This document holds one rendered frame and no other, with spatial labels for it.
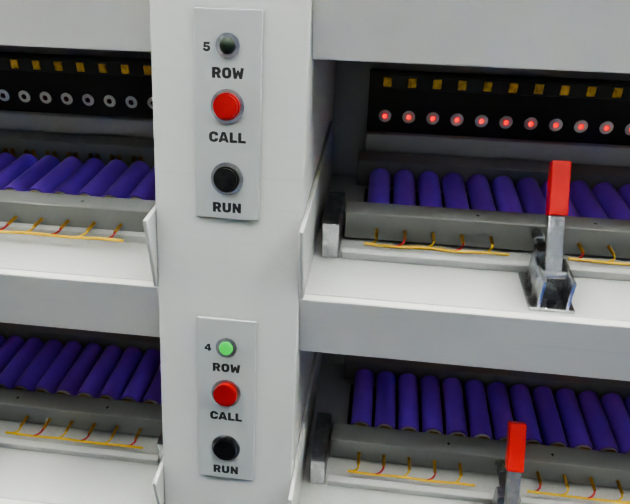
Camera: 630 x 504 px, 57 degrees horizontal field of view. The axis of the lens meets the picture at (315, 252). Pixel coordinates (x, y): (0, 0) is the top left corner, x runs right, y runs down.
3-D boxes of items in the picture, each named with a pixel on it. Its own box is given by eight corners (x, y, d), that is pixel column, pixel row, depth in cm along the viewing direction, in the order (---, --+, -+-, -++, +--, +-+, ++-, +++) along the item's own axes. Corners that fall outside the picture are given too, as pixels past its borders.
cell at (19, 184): (64, 174, 52) (25, 208, 47) (44, 173, 52) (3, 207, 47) (59, 155, 51) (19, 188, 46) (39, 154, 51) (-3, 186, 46)
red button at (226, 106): (239, 121, 34) (239, 93, 34) (212, 120, 34) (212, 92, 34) (243, 120, 35) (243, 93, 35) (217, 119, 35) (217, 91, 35)
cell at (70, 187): (108, 177, 52) (73, 212, 46) (88, 175, 52) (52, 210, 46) (104, 158, 51) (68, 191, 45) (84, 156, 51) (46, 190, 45)
